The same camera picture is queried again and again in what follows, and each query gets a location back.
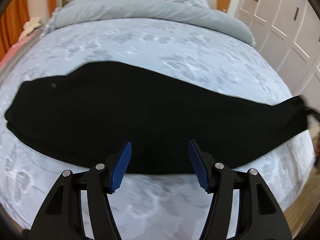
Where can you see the pink blanket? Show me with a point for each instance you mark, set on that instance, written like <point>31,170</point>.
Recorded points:
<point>19,46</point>

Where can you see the white flower plush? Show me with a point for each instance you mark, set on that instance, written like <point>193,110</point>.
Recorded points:
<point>29,27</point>

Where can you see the white wardrobe doors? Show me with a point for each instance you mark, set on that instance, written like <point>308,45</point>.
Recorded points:
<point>287,36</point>

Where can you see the black pants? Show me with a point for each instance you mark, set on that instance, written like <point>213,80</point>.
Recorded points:
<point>83,117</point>

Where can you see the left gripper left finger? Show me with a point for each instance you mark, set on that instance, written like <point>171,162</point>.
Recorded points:
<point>60,215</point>

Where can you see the grey folded duvet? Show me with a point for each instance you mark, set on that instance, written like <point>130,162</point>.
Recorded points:
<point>79,11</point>

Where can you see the butterfly print bed cover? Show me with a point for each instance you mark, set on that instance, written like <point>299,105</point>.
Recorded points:
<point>145,207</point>

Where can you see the orange curtain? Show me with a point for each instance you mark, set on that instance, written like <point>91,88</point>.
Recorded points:
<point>17,14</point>

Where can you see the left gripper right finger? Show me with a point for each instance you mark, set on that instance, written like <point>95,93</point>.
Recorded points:
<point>259,215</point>

